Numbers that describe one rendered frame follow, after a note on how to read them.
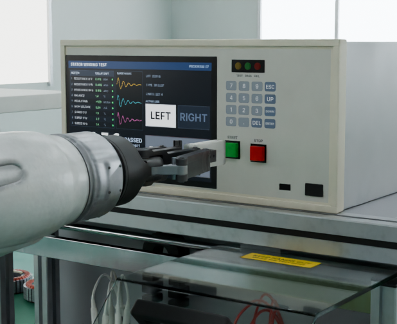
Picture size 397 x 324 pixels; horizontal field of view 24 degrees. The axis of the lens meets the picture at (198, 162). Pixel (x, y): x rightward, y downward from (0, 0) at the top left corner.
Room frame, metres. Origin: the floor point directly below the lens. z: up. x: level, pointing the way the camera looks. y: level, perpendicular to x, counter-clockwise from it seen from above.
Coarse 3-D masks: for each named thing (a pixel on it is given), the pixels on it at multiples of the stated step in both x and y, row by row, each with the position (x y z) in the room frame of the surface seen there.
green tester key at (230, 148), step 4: (228, 144) 1.17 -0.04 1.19; (232, 144) 1.16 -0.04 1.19; (236, 144) 1.16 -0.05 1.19; (228, 148) 1.17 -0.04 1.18; (232, 148) 1.16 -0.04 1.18; (236, 148) 1.16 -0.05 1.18; (228, 152) 1.17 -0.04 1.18; (232, 152) 1.16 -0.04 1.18; (236, 152) 1.16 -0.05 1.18; (228, 156) 1.17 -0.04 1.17; (232, 156) 1.16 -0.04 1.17; (236, 156) 1.16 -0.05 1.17
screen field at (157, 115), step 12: (156, 108) 1.24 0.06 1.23; (168, 108) 1.23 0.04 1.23; (180, 108) 1.22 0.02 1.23; (192, 108) 1.21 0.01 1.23; (204, 108) 1.19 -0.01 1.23; (156, 120) 1.24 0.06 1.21; (168, 120) 1.23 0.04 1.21; (180, 120) 1.22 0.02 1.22; (192, 120) 1.21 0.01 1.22; (204, 120) 1.19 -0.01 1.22
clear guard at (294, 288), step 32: (192, 256) 1.08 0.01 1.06; (224, 256) 1.08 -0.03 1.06; (288, 256) 1.08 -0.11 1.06; (320, 256) 1.08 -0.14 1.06; (128, 288) 0.96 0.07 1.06; (160, 288) 0.95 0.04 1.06; (192, 288) 0.94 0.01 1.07; (224, 288) 0.94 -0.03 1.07; (256, 288) 0.94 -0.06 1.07; (288, 288) 0.94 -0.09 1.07; (320, 288) 0.94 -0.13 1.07; (352, 288) 0.94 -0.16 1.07; (96, 320) 0.95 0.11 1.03; (128, 320) 0.93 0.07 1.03; (256, 320) 0.87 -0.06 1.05; (288, 320) 0.85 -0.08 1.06
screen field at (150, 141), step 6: (150, 138) 1.24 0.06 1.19; (156, 138) 1.24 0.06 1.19; (162, 138) 1.23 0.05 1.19; (168, 138) 1.23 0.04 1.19; (174, 138) 1.22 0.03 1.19; (180, 138) 1.22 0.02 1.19; (186, 138) 1.21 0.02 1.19; (192, 138) 1.21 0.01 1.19; (150, 144) 1.24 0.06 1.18; (156, 144) 1.24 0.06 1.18; (162, 144) 1.23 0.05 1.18; (168, 144) 1.23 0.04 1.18; (204, 174) 1.19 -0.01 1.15
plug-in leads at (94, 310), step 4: (112, 272) 1.32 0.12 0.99; (100, 276) 1.31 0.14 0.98; (108, 276) 1.32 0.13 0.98; (112, 276) 1.32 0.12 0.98; (116, 276) 1.33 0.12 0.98; (112, 280) 1.31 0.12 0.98; (96, 284) 1.30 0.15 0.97; (112, 284) 1.32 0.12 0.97; (108, 288) 1.29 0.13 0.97; (108, 292) 1.29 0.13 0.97; (92, 296) 1.30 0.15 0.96; (92, 300) 1.30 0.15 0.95; (92, 304) 1.30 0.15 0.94; (92, 308) 1.30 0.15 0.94; (96, 308) 1.30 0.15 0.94; (92, 312) 1.30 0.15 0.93; (96, 312) 1.30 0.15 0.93; (92, 316) 1.30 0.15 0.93; (92, 320) 1.30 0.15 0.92
